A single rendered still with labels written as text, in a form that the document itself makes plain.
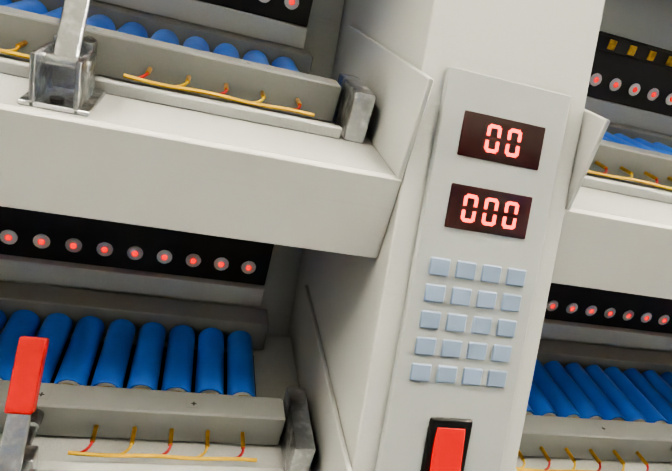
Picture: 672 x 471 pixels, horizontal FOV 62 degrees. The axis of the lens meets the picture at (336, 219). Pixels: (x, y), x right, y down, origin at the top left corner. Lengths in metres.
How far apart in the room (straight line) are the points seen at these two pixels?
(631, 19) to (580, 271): 0.33
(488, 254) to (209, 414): 0.18
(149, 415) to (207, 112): 0.17
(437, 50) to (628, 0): 0.36
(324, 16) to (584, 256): 0.28
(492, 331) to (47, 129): 0.23
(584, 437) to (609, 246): 0.16
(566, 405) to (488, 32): 0.29
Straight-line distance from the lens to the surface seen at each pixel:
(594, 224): 0.34
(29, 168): 0.27
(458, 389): 0.31
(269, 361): 0.43
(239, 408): 0.36
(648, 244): 0.37
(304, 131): 0.31
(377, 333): 0.28
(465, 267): 0.29
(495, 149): 0.29
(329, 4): 0.49
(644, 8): 0.64
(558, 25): 0.32
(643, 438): 0.49
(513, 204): 0.30
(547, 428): 0.44
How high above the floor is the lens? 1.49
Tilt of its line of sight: 3 degrees down
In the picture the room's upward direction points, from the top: 10 degrees clockwise
